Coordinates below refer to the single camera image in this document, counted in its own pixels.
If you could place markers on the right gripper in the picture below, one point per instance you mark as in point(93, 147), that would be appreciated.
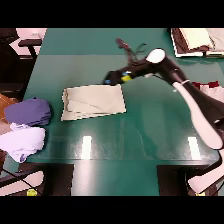
point(116, 76)

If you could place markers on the cream T-shirt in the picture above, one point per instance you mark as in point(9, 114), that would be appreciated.
point(95, 101)

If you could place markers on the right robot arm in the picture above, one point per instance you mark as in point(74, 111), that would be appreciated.
point(200, 106)

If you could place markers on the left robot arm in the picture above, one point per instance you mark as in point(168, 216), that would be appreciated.
point(23, 181)

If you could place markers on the purple garment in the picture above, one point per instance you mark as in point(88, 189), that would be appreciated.
point(29, 111)

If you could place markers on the white textured garment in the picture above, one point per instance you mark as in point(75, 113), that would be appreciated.
point(215, 91)

